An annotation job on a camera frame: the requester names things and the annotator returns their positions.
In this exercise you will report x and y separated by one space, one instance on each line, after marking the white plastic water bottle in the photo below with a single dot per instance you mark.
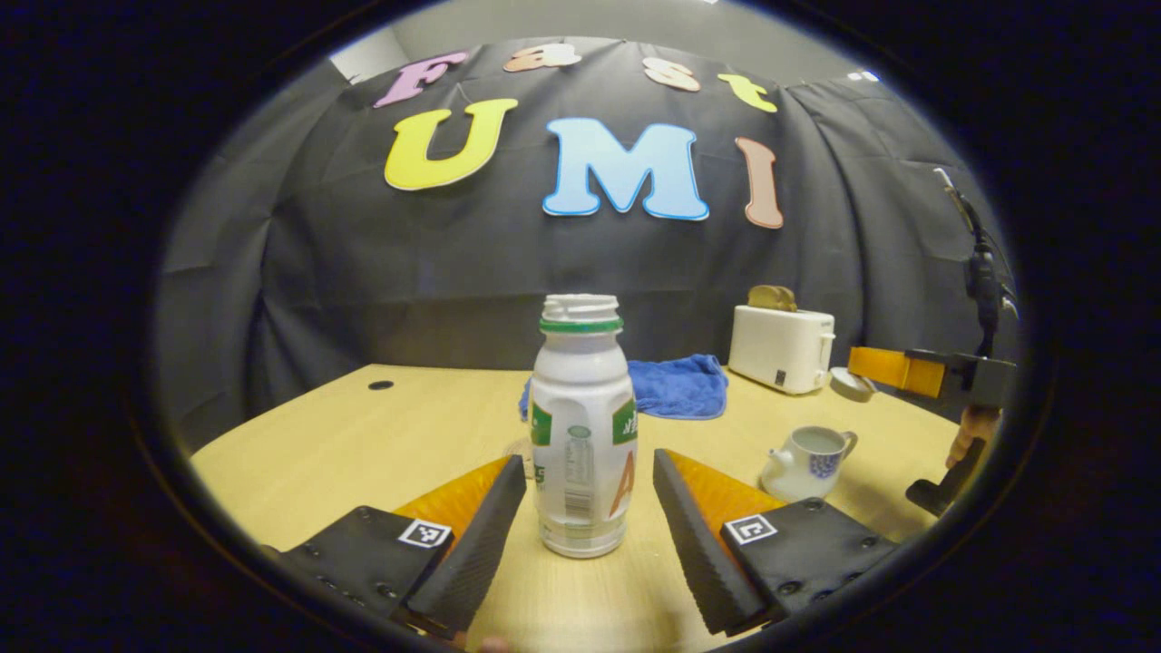
580 399

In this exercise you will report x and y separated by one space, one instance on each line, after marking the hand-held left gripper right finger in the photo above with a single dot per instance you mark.
694 544

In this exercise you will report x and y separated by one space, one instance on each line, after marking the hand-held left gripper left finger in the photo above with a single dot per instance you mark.
472 553

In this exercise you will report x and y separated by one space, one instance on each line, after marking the blue towel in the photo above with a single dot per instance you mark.
680 385

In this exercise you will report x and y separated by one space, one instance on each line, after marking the black backdrop cloth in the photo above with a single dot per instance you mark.
363 272

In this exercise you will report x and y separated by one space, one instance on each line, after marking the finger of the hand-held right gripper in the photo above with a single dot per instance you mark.
893 370

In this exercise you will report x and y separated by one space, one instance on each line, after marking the white toaster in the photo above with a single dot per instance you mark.
780 349

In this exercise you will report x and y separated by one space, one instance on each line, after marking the brown bread slice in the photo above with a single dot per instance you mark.
787 298
765 297

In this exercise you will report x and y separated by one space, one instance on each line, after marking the white blue-flowered teacup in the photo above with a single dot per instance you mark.
798 467

